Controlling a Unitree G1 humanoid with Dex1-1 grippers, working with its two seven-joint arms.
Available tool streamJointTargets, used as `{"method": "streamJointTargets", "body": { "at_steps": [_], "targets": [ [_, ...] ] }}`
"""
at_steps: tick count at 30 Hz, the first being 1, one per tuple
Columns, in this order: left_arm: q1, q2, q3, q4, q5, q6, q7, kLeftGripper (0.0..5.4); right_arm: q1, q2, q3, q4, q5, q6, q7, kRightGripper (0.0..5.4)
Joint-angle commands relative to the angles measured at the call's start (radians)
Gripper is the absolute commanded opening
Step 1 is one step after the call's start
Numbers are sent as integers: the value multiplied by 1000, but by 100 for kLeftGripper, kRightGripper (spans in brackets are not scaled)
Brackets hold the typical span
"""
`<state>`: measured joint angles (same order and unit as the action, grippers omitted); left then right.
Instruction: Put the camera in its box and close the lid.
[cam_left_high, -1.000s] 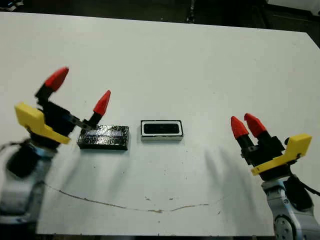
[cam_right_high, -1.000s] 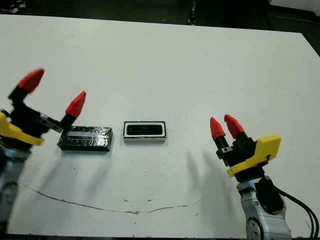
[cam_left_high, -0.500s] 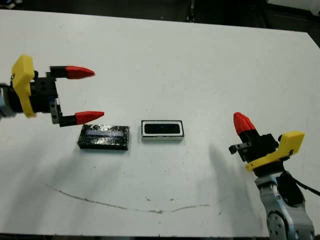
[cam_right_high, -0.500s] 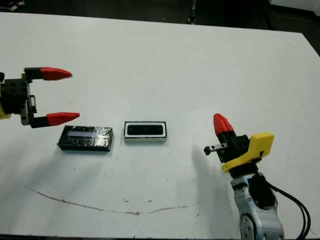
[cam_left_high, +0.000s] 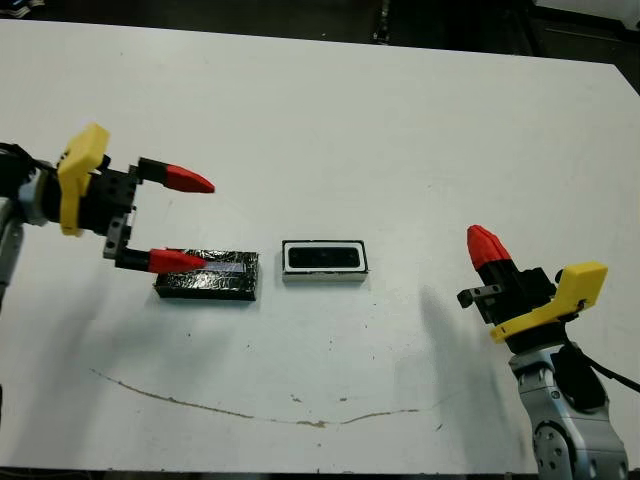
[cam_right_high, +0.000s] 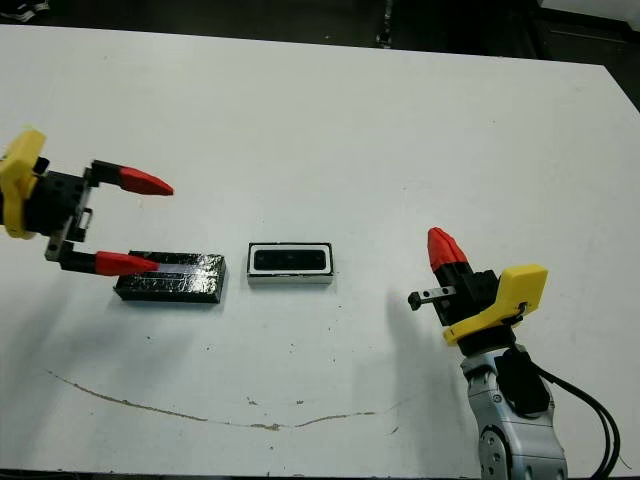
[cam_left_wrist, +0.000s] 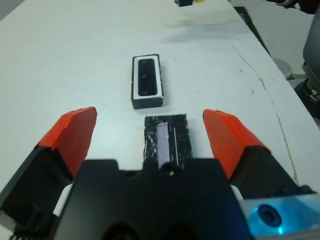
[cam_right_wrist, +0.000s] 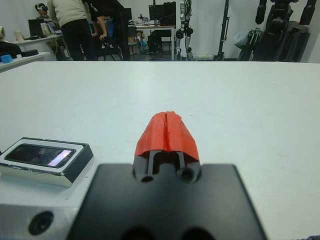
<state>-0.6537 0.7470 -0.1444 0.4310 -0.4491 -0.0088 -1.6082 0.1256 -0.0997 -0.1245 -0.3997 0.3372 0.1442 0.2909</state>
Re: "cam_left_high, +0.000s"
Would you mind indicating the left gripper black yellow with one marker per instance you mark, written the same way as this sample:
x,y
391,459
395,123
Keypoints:
x,y
107,195

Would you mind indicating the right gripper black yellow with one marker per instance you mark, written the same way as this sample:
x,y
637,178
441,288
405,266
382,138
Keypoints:
x,y
525,305

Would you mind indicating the black box lid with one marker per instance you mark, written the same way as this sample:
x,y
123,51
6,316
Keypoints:
x,y
220,285

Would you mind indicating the white box base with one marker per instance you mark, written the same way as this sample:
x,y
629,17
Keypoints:
x,y
322,276

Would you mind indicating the black stand leg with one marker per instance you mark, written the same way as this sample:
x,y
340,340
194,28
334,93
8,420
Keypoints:
x,y
384,25

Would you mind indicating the pair of sneakers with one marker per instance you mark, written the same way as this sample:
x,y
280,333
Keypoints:
x,y
22,7

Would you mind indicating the white board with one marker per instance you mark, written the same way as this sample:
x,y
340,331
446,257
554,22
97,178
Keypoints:
x,y
590,6

